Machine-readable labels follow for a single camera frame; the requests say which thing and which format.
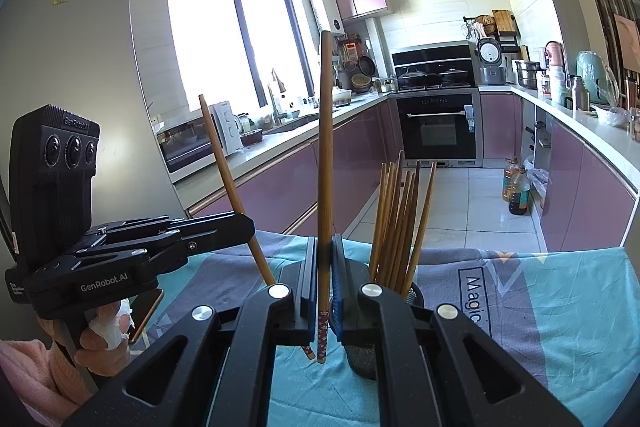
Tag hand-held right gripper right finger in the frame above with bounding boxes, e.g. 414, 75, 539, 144
330, 234, 584, 427

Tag pale green air fryer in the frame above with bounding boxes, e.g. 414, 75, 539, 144
575, 51, 616, 105

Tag black pot with glass lid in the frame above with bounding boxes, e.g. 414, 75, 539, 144
439, 67, 471, 86
395, 66, 441, 88

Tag steel stockpot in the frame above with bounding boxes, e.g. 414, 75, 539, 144
515, 60, 542, 88

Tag black wall rack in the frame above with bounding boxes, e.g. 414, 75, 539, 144
462, 9, 521, 52

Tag red floral-end wooden chopstick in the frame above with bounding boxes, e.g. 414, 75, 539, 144
198, 94, 317, 362
316, 30, 335, 364

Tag purple peninsula base cabinets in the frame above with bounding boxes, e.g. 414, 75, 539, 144
480, 84, 640, 253

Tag steel sink faucet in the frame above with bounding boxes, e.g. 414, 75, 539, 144
267, 68, 291, 128

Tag white plastic bag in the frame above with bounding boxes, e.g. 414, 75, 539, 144
529, 167, 550, 210

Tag grey refrigerator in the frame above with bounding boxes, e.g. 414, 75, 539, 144
0, 0, 188, 348

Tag person's left forearm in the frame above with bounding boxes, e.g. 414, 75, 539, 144
0, 317, 101, 413

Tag white countertop oven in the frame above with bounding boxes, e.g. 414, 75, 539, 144
156, 101, 237, 186

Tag black integrated stove with oven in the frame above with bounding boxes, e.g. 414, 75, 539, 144
390, 41, 485, 168

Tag steel thermos bottle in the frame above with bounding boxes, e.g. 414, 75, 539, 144
570, 76, 591, 112

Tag kitchen window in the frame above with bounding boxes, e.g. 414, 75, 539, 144
165, 0, 311, 118

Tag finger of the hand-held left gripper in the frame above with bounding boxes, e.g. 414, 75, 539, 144
94, 215, 182, 241
75, 212, 256, 259

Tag dark slatted partition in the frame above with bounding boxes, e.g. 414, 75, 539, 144
589, 0, 640, 72

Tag cooking oil bottle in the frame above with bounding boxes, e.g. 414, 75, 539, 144
501, 157, 521, 202
508, 164, 531, 215

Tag silver rice cooker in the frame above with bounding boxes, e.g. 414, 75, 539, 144
475, 37, 507, 86

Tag person's left hand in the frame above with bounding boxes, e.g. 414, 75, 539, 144
74, 298, 133, 369

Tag black mesh utensil holder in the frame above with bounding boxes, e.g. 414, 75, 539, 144
345, 282, 426, 380

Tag pink electric kettle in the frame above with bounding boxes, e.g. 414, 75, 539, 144
544, 41, 566, 68

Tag bundle of wooden chopsticks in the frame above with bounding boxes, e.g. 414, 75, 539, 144
369, 151, 437, 303

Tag white water heater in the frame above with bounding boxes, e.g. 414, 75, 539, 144
309, 0, 346, 38

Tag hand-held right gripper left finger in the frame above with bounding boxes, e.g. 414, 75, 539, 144
62, 251, 319, 427

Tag framed wall picture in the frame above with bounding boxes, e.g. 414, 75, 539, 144
612, 13, 640, 68

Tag purple base cabinets with sink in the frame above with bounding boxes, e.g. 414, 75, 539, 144
170, 94, 401, 235

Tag teal and purple tablecloth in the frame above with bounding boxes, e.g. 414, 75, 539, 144
130, 232, 640, 427

